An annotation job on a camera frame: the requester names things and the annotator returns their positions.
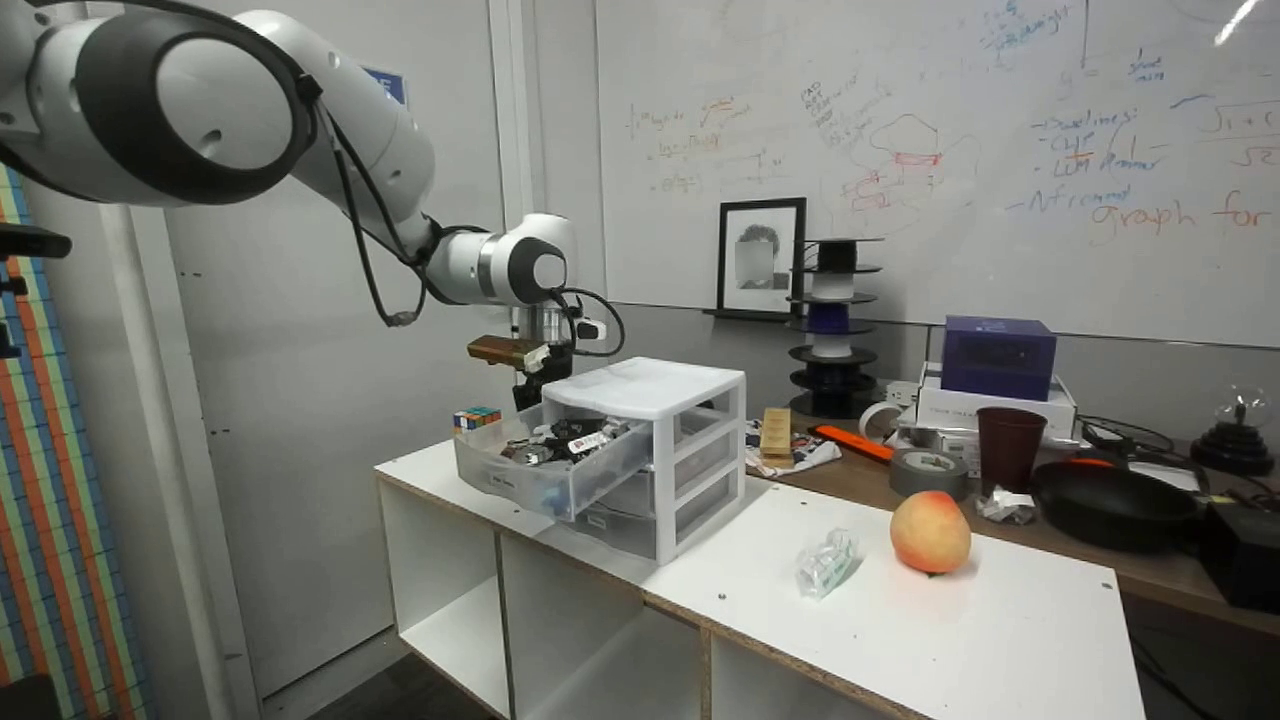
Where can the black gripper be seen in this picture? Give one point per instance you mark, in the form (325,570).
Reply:
(547,334)

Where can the gray object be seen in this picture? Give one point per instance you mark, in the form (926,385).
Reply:
(564,437)

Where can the clear plastic wrapper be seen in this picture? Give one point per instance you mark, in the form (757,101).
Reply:
(828,560)

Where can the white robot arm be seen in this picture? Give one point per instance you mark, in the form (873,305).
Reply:
(183,106)

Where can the open clear top drawer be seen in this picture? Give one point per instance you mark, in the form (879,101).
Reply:
(550,488)

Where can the white plastic drawer unit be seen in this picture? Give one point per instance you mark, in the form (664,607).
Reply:
(694,422)

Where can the framed portrait picture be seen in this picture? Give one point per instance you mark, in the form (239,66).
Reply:
(757,257)

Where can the wooden block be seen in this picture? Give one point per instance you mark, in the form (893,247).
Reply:
(777,437)

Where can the black disc stack stand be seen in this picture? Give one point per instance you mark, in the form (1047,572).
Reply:
(832,375)

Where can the orange tool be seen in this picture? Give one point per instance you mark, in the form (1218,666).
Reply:
(852,443)

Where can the white shelf cabinet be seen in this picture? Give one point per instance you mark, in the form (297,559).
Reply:
(541,620)

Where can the grey tape roll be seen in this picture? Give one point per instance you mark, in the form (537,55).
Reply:
(921,468)

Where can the white box under purple box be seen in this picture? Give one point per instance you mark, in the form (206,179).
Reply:
(957,408)

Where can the orange peach fruit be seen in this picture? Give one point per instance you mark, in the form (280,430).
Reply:
(928,534)

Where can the dark red plastic cup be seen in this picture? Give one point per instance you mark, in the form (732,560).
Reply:
(1008,443)

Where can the black frying pan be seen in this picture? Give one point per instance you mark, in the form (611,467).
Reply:
(1116,509)

